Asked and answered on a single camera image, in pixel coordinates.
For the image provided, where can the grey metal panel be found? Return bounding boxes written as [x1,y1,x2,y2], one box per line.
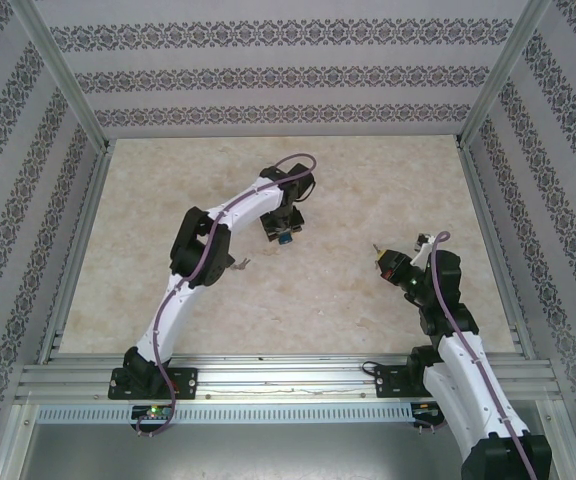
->
[17,423,569,480]

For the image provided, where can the thin black cable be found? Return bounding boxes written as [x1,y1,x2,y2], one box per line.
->
[295,172,318,202]

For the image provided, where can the aluminium side rail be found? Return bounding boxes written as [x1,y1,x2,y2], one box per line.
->
[456,142,539,361]
[37,142,117,364]

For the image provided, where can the purple cable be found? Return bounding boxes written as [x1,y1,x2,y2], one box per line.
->
[415,229,537,480]
[135,152,318,440]

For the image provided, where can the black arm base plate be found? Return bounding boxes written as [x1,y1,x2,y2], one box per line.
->
[111,367,199,401]
[374,364,442,400]

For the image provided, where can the aluminium mounting rail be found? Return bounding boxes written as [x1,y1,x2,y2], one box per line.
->
[20,352,557,404]

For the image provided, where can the grey slotted cable duct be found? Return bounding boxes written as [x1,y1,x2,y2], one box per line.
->
[37,403,414,425]

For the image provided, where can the aluminium frame post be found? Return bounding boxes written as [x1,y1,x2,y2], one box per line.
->
[537,399,576,480]
[0,399,39,480]
[9,0,115,154]
[457,0,553,151]

